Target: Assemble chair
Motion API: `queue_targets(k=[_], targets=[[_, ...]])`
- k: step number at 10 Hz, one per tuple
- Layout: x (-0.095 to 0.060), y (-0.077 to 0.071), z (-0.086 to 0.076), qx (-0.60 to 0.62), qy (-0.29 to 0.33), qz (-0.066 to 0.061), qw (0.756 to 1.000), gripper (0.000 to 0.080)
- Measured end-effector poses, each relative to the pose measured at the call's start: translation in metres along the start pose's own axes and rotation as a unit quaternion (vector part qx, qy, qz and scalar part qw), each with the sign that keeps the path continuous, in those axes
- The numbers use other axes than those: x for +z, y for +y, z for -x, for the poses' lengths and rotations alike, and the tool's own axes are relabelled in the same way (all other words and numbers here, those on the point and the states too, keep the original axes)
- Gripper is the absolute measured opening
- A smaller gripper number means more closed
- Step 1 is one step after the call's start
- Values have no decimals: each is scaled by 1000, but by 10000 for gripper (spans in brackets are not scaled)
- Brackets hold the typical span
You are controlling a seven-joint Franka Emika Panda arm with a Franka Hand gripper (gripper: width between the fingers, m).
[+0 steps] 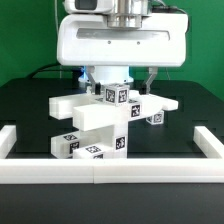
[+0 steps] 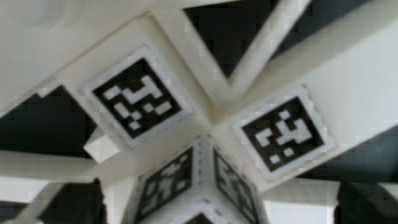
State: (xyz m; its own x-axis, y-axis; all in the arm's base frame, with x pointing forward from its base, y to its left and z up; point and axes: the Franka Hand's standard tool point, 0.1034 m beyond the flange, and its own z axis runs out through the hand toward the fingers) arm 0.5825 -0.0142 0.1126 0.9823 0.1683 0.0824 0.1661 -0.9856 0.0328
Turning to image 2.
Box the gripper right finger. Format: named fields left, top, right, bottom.
left=334, top=182, right=398, bottom=224

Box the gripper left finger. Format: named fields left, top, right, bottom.
left=39, top=181, right=107, bottom=224

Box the white tagged cube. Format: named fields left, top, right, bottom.
left=121, top=135, right=268, bottom=224

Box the white chair back frame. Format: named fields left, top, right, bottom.
left=0, top=0, right=398, bottom=224

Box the white U-shaped fence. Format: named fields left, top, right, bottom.
left=0, top=149, right=398, bottom=224

